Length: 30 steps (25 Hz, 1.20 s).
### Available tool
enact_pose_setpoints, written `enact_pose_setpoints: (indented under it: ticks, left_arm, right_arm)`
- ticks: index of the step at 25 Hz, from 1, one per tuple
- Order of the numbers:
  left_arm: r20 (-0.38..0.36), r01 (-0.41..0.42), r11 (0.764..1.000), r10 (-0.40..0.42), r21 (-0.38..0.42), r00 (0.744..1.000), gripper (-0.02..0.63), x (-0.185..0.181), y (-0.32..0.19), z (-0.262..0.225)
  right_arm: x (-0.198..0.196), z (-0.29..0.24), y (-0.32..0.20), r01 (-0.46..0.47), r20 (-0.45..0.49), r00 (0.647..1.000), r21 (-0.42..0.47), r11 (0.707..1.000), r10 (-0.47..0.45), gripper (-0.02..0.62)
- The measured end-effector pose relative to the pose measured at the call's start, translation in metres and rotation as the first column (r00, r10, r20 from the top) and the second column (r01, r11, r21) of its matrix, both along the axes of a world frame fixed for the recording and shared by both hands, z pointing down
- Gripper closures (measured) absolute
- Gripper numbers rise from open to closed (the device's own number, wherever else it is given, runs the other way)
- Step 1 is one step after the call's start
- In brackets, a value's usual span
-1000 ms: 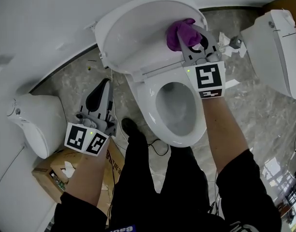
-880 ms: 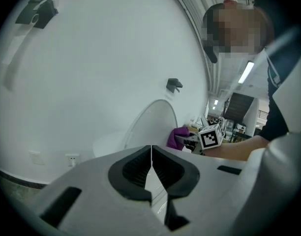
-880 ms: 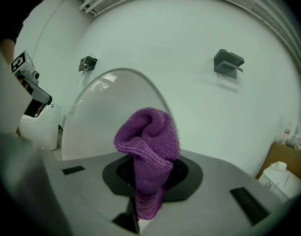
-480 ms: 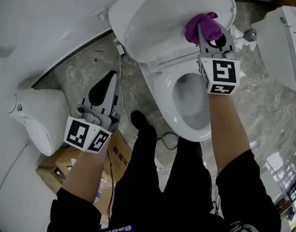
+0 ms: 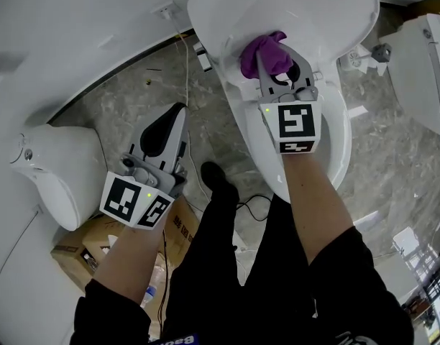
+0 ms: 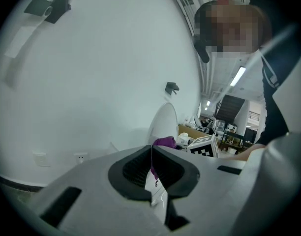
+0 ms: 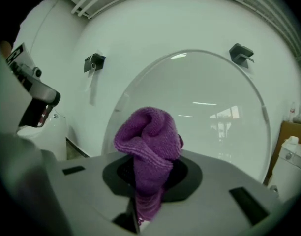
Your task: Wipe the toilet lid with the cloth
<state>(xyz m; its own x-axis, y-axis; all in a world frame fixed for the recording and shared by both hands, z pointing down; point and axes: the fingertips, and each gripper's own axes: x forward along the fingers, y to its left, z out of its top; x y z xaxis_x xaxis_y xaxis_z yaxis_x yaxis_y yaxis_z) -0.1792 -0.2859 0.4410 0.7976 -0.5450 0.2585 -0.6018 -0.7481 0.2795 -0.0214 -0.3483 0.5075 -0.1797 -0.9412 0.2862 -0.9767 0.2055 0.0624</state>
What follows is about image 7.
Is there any purple cloth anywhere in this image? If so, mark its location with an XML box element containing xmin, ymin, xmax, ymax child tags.
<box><xmin>113</xmin><ymin>106</ymin><xmax>184</xmax><ymax>228</ymax></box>

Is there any brown cardboard box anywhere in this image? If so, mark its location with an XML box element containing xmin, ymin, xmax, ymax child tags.
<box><xmin>263</xmin><ymin>120</ymin><xmax>301</xmax><ymax>184</ymax></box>

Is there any black empty paper holder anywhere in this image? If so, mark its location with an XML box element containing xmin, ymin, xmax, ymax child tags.
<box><xmin>228</xmin><ymin>43</ymin><xmax>255</xmax><ymax>70</ymax></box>

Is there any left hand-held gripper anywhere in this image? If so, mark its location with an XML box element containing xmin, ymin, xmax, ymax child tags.
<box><xmin>5</xmin><ymin>42</ymin><xmax>61</xmax><ymax>128</ymax></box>

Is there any white smart toilet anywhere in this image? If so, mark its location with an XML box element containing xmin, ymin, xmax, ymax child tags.
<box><xmin>267</xmin><ymin>135</ymin><xmax>301</xmax><ymax>204</ymax></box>

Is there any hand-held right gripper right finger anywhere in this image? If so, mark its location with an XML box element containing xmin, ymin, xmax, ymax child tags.
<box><xmin>150</xmin><ymin>149</ymin><xmax>285</xmax><ymax>235</ymax></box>

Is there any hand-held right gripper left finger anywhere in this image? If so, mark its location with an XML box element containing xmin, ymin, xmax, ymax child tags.
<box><xmin>46</xmin><ymin>153</ymin><xmax>136</xmax><ymax>235</ymax></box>

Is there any person's left forearm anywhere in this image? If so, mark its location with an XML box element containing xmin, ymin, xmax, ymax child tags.
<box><xmin>0</xmin><ymin>40</ymin><xmax>12</xmax><ymax>57</ymax></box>

